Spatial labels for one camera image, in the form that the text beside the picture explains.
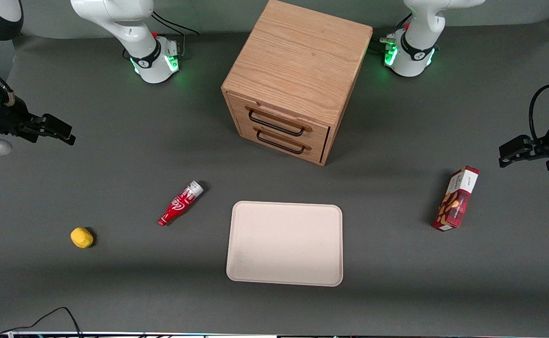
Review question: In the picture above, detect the black arm base cable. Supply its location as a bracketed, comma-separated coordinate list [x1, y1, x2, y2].
[372, 13, 413, 53]
[151, 10, 201, 59]

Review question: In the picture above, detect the black floor cable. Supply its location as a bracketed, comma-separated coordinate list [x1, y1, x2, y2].
[0, 296, 85, 338]

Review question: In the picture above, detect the beige plastic tray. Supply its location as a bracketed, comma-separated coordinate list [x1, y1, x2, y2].
[226, 201, 344, 287]

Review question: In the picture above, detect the red tartan cookie box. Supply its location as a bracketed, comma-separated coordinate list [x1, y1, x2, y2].
[432, 166, 480, 231]

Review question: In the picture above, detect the red cola bottle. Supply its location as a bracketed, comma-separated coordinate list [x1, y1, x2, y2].
[158, 181, 205, 227]

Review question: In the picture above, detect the wooden drawer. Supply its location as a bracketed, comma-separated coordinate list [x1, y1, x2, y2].
[237, 120, 329, 165]
[227, 92, 331, 150]

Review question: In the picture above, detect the yellow lemon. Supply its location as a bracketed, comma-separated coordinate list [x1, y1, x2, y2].
[70, 227, 94, 249]

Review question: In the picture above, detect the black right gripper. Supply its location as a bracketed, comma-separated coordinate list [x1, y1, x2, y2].
[2, 96, 77, 146]

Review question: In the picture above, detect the black metal drawer handle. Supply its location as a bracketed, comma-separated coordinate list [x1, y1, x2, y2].
[247, 109, 306, 137]
[255, 131, 306, 154]

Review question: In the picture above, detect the oak wooden drawer cabinet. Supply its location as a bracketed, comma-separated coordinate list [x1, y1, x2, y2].
[221, 0, 373, 166]

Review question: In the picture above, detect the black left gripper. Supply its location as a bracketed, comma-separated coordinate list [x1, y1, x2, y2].
[499, 119, 549, 169]

